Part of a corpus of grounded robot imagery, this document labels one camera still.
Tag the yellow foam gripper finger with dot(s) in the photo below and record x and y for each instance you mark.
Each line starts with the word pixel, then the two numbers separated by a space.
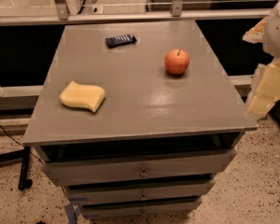
pixel 255 34
pixel 265 89

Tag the red apple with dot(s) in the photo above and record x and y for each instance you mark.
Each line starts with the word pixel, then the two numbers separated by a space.
pixel 176 62

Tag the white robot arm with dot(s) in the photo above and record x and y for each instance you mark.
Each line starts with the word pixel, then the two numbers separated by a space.
pixel 271 37

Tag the blue rxbar wrapper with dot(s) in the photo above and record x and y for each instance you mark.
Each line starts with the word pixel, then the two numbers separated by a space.
pixel 120 40

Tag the top grey drawer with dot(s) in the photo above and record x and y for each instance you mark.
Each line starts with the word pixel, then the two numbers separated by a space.
pixel 138 167

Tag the grey drawer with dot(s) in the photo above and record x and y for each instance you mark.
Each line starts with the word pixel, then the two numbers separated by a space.
pixel 139 192
pixel 138 167
pixel 140 208

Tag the grey drawer cabinet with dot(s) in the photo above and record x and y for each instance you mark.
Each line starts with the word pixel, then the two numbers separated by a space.
pixel 146 110

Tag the yellow sponge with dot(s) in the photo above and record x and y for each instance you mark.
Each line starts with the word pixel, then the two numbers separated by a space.
pixel 82 96

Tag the bottom grey drawer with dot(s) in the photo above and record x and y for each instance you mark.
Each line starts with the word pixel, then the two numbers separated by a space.
pixel 140 208

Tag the middle grey drawer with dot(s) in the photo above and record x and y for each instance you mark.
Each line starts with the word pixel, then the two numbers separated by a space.
pixel 139 192

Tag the black stand leg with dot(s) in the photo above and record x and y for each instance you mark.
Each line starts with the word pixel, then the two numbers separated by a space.
pixel 23 156

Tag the metal railing frame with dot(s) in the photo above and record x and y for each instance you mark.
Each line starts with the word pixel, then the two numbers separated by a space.
pixel 34 12

